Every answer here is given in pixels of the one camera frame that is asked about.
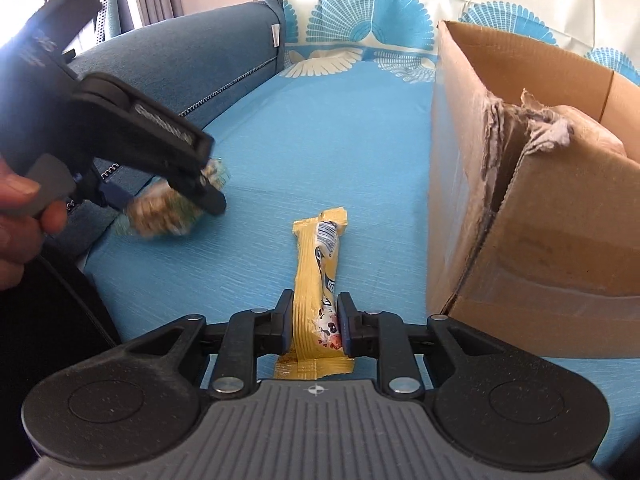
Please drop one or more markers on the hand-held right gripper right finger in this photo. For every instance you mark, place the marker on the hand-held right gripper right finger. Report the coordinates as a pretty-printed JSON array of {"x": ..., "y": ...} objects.
[{"x": 344, "y": 325}]

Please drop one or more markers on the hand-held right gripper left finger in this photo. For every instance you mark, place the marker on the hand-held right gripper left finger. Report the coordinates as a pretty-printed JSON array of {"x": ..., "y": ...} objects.
[{"x": 286, "y": 320}]

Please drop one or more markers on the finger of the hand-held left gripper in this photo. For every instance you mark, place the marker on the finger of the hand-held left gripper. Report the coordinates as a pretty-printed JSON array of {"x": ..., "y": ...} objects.
[
  {"x": 210, "y": 197},
  {"x": 110, "y": 195}
]

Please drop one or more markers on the clear nut snack packet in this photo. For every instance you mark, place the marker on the clear nut snack packet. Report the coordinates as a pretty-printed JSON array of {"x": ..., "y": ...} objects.
[{"x": 160, "y": 210}]

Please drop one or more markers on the yellow snack bar packet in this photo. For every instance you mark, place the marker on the yellow snack bar packet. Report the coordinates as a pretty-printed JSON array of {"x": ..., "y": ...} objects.
[{"x": 312, "y": 270}]

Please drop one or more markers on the brown cardboard box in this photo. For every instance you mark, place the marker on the brown cardboard box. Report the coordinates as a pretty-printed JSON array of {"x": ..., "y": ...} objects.
[{"x": 550, "y": 240}]

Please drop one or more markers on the person's left hand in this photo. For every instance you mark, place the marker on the person's left hand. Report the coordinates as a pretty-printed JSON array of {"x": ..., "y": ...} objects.
[{"x": 15, "y": 240}]

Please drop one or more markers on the blue fabric sofa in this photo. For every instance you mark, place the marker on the blue fabric sofa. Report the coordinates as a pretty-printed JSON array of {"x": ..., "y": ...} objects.
[{"x": 200, "y": 50}]

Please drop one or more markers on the blue fan printed cloth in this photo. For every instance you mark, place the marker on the blue fan printed cloth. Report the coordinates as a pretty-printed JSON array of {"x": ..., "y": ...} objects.
[{"x": 325, "y": 160}]

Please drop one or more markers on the person's dark clothing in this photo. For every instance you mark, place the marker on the person's dark clothing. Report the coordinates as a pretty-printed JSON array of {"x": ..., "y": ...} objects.
[{"x": 40, "y": 340}]

